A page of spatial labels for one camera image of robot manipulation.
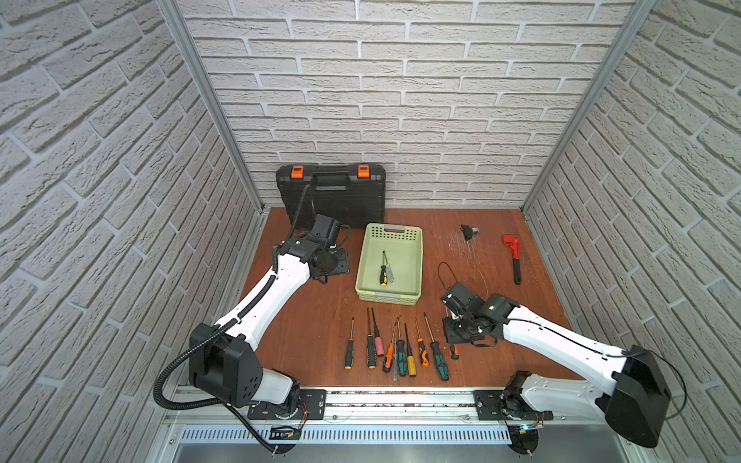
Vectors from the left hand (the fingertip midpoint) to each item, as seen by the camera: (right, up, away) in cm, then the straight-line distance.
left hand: (346, 259), depth 82 cm
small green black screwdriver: (+16, -27, -1) cm, 31 cm away
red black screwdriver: (+30, -24, -6) cm, 39 cm away
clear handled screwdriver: (+14, -7, +17) cm, 23 cm away
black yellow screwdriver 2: (+1, -27, 0) cm, 27 cm away
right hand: (+31, -21, -2) cm, 38 cm away
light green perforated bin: (+19, +3, +24) cm, 31 cm away
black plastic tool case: (+1, +21, +12) cm, 24 cm away
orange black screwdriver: (+12, -29, -3) cm, 32 cm away
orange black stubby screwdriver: (+22, -27, -1) cm, 35 cm away
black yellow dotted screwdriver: (+8, -27, -1) cm, 28 cm away
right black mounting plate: (+42, -38, -8) cm, 57 cm away
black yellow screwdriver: (+11, -7, +14) cm, 20 cm away
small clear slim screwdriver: (+14, -30, -3) cm, 33 cm away
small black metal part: (+44, +8, +28) cm, 53 cm away
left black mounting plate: (-8, -38, -9) cm, 39 cm away
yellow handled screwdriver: (+19, -28, -1) cm, 34 cm away
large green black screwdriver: (+27, -29, -3) cm, 40 cm away
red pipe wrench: (+61, +4, +25) cm, 66 cm away
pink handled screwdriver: (+10, -24, +1) cm, 26 cm away
